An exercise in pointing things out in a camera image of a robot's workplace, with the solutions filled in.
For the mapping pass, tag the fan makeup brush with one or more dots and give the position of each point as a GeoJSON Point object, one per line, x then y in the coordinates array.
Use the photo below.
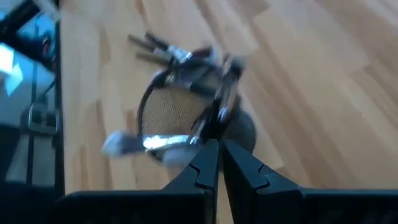
{"type": "Point", "coordinates": [161, 141]}

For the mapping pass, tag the black aluminium table frame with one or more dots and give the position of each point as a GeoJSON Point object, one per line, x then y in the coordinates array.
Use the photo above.
{"type": "Point", "coordinates": [59, 93]}

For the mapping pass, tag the grey metal bracket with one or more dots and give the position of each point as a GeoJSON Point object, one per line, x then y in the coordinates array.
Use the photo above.
{"type": "Point", "coordinates": [42, 119]}

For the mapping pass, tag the long black makeup brush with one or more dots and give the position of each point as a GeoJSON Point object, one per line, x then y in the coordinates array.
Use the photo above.
{"type": "Point", "coordinates": [140, 42]}

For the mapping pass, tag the black mesh pencil cup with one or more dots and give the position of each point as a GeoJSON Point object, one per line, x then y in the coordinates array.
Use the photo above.
{"type": "Point", "coordinates": [168, 115]}

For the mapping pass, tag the thin black makeup brush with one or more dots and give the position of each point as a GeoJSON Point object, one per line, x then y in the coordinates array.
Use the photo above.
{"type": "Point", "coordinates": [152, 57]}

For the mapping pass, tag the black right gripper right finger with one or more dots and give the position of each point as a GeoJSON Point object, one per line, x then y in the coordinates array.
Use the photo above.
{"type": "Point", "coordinates": [280, 205]}

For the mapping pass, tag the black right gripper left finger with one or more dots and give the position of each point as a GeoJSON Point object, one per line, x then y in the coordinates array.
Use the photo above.
{"type": "Point", "coordinates": [174, 205]}

